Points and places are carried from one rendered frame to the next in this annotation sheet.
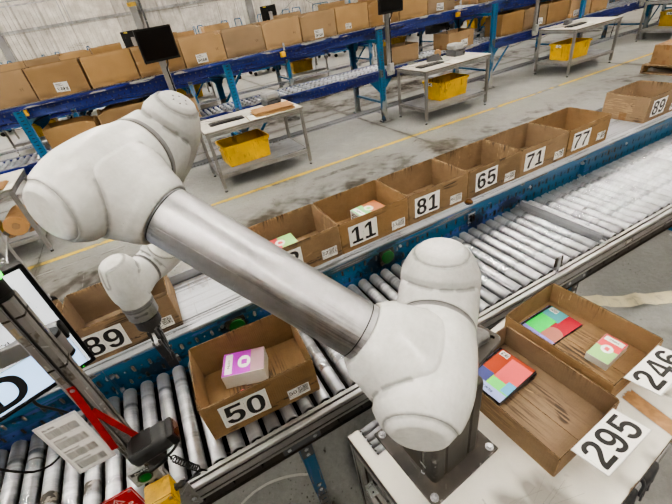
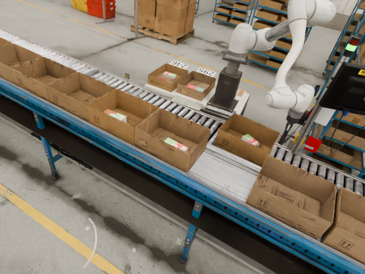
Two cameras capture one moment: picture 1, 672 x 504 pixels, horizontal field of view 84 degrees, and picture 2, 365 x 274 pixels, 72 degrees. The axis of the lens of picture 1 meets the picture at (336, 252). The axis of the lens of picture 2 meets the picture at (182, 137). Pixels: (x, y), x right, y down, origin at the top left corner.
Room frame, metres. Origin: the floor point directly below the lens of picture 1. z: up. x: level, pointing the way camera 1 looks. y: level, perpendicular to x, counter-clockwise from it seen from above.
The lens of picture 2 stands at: (2.36, 1.16, 2.02)
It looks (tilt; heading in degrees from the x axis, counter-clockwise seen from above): 39 degrees down; 226
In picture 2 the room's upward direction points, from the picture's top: 10 degrees clockwise
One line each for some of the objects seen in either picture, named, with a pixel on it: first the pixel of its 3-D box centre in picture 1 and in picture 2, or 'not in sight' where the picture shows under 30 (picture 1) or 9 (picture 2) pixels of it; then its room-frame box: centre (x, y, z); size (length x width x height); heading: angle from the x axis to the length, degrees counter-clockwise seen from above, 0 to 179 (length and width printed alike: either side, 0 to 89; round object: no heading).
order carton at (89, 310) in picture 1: (124, 310); (290, 194); (1.24, 0.92, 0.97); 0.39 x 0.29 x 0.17; 112
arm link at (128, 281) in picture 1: (127, 277); (301, 97); (0.91, 0.61, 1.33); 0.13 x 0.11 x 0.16; 155
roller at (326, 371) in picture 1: (312, 350); (213, 139); (1.06, 0.17, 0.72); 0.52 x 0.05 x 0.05; 22
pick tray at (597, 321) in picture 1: (576, 336); (168, 76); (0.84, -0.79, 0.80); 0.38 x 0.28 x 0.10; 26
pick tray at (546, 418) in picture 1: (526, 390); (196, 85); (0.67, -0.52, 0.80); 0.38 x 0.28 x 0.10; 26
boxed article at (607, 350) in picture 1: (606, 351); (169, 75); (0.78, -0.86, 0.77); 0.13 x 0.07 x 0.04; 118
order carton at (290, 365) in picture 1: (253, 368); (246, 139); (0.93, 0.38, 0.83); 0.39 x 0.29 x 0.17; 109
